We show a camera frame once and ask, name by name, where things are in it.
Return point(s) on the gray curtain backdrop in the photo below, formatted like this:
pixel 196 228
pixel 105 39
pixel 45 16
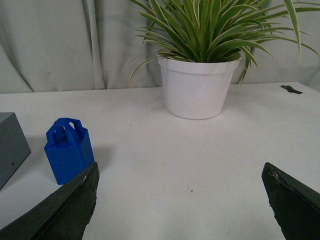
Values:
pixel 68 45

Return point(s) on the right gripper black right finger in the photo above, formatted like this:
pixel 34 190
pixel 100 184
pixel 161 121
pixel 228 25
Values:
pixel 296 206

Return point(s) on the gray base block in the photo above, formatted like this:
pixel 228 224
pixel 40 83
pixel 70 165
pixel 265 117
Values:
pixel 14 148

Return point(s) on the blue plastic part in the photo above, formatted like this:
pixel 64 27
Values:
pixel 68 149

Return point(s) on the green spider plant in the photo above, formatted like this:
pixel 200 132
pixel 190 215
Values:
pixel 218 31

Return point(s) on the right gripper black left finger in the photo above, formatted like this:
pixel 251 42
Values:
pixel 63 215

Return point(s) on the white plant pot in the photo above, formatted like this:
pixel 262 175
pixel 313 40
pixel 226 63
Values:
pixel 196 91

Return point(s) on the black tape piece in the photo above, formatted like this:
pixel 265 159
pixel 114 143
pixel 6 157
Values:
pixel 290 89

